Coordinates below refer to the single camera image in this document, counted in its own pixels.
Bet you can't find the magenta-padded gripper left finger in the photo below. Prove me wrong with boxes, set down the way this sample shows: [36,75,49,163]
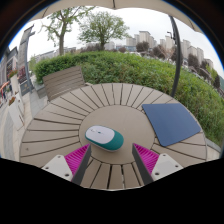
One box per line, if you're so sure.
[42,143,93,187]

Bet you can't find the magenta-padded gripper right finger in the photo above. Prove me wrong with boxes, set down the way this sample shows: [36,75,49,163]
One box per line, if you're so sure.
[131,142,184,186]

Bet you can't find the white and teal computer mouse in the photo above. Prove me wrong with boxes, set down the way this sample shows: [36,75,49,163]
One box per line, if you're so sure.
[84,125,125,152]

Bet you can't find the blue mouse pad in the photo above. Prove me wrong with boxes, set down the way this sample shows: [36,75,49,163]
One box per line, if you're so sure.
[141,102,202,148]

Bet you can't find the white planter box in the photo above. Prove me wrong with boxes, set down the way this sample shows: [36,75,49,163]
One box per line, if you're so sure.
[7,96,25,131]
[8,69,21,96]

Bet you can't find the beige slatted outdoor chair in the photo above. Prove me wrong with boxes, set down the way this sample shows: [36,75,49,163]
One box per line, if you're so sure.
[42,65,93,102]

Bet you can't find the green hedge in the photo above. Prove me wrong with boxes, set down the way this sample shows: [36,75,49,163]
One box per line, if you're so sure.
[33,50,224,148]

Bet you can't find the beige parasol with dark pole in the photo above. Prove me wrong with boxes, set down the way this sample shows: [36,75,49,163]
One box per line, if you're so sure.
[31,0,204,98]

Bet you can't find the tall grey sign pillar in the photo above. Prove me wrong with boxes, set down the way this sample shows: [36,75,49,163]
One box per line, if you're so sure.
[17,23,36,96]

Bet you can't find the tree with bare trunk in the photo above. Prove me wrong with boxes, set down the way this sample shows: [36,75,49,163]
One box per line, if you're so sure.
[41,6,94,56]

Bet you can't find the distant high-rise buildings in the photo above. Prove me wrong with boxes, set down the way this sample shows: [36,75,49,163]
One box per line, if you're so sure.
[124,30,214,69]

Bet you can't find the round leafy tree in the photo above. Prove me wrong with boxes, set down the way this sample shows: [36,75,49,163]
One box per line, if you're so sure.
[78,10,131,51]

